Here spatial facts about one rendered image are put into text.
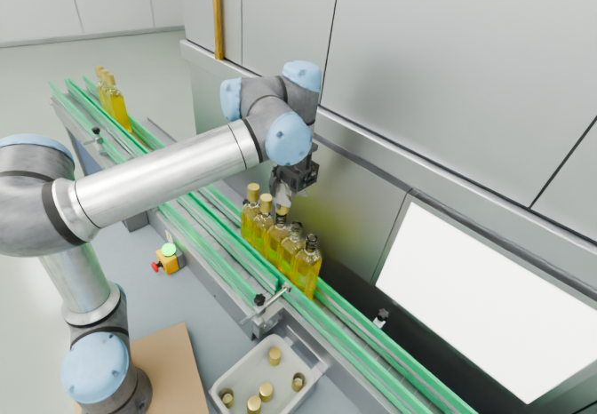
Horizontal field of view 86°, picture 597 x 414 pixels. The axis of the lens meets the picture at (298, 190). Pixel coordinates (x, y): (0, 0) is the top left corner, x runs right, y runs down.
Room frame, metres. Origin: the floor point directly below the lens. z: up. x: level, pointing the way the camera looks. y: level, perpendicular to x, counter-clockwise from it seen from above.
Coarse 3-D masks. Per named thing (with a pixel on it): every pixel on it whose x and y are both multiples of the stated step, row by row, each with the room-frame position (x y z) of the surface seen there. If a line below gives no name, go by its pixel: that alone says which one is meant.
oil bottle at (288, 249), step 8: (288, 240) 0.59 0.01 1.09; (304, 240) 0.60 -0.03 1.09; (280, 248) 0.59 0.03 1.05; (288, 248) 0.58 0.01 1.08; (296, 248) 0.57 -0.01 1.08; (280, 256) 0.59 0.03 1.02; (288, 256) 0.57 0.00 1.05; (280, 264) 0.59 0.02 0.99; (288, 264) 0.57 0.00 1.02; (288, 272) 0.57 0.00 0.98
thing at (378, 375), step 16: (192, 192) 0.87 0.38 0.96; (208, 208) 0.80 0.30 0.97; (224, 224) 0.74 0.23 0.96; (240, 240) 0.68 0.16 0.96; (256, 256) 0.63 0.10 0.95; (272, 272) 0.59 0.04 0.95; (304, 304) 0.50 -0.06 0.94; (320, 320) 0.46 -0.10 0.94; (336, 336) 0.43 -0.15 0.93; (352, 352) 0.39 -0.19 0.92; (368, 368) 0.36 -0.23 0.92; (384, 368) 0.35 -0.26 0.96; (384, 384) 0.33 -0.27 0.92; (400, 384) 0.32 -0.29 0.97; (400, 400) 0.30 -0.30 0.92; (416, 400) 0.29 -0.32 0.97
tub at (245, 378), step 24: (240, 360) 0.37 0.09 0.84; (264, 360) 0.41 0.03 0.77; (288, 360) 0.41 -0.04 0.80; (216, 384) 0.31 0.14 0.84; (240, 384) 0.34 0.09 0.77; (288, 384) 0.36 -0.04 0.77; (312, 384) 0.34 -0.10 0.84; (240, 408) 0.29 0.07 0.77; (264, 408) 0.29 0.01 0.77; (288, 408) 0.28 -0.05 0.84
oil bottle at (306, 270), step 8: (304, 248) 0.57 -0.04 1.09; (296, 256) 0.56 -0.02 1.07; (304, 256) 0.55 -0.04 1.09; (312, 256) 0.55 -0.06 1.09; (320, 256) 0.56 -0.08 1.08; (296, 264) 0.55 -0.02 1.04; (304, 264) 0.54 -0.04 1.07; (312, 264) 0.53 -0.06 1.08; (320, 264) 0.56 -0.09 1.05; (296, 272) 0.55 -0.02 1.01; (304, 272) 0.53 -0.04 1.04; (312, 272) 0.54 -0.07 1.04; (296, 280) 0.55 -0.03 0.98; (304, 280) 0.53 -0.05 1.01; (312, 280) 0.54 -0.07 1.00; (304, 288) 0.53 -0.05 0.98; (312, 288) 0.55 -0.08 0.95; (312, 296) 0.56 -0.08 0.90
